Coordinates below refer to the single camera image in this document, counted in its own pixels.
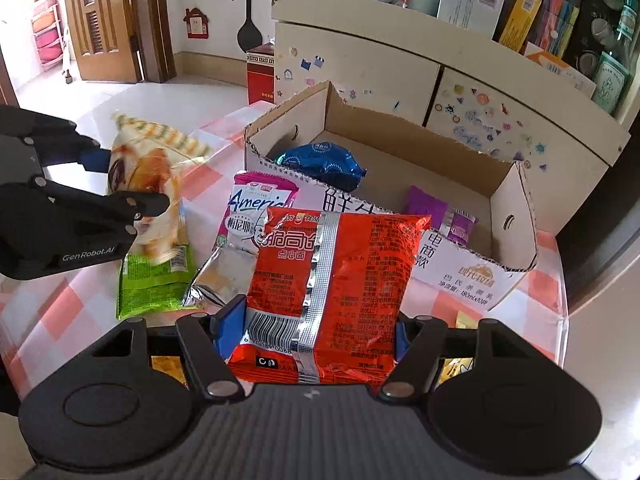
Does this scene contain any red gift box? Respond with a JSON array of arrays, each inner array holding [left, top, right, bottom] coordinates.
[[246, 44, 277, 106]]

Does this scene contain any orange white checkered tablecloth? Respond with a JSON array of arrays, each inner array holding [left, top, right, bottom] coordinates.
[[0, 100, 568, 396]]

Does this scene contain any printed cardboard box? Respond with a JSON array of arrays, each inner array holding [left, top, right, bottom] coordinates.
[[243, 80, 540, 311]]

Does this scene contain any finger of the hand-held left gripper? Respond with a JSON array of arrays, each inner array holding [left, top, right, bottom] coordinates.
[[0, 105, 115, 175], [27, 175, 172, 237]]

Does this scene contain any orange white flat carton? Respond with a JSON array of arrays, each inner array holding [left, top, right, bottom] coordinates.
[[524, 41, 598, 98]]

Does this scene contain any pink snack packet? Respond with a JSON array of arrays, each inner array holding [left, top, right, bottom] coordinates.
[[212, 170, 300, 253]]

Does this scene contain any green glass bottle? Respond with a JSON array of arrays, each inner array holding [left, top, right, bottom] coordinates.
[[605, 0, 640, 61]]

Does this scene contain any cream pastry snack packet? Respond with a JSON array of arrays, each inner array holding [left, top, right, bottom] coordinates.
[[107, 112, 213, 266]]

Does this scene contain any yellow snack packet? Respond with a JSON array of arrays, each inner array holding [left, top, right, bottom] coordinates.
[[150, 354, 190, 391], [434, 310, 480, 392]]

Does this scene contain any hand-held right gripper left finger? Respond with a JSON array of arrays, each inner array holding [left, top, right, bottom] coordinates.
[[89, 294, 249, 403]]

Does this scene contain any beige stickered cabinet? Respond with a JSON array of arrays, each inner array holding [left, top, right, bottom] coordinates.
[[270, 0, 632, 168]]

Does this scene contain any black vase wall sticker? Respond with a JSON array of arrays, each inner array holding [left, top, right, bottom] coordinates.
[[236, 0, 263, 53]]

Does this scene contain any blue snack packet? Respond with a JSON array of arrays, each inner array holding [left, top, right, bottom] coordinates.
[[274, 141, 367, 192]]

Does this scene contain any red house wall sticker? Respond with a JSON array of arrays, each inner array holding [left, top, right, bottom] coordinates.
[[183, 7, 210, 38]]

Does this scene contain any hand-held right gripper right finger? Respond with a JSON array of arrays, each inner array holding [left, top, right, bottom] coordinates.
[[378, 315, 537, 401]]

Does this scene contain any pink storage rack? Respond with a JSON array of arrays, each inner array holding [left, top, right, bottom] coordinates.
[[30, 0, 63, 71]]

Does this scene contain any purple snack packet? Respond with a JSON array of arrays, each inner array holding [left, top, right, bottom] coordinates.
[[402, 185, 478, 248]]

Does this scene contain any silver snack packet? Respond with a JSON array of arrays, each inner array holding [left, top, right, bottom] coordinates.
[[181, 247, 261, 311]]

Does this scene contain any brown wooden door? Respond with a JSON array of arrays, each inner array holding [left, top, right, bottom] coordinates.
[[55, 0, 176, 83]]

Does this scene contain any green snack packet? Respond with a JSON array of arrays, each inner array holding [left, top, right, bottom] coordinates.
[[116, 245, 198, 321]]

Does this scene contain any yellow carton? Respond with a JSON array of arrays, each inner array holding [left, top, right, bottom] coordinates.
[[497, 0, 543, 56]]

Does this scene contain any green white carton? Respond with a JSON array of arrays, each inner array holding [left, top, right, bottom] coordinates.
[[591, 51, 630, 115]]

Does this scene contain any red noodle snack packet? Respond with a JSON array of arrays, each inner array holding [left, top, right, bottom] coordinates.
[[226, 205, 432, 386]]

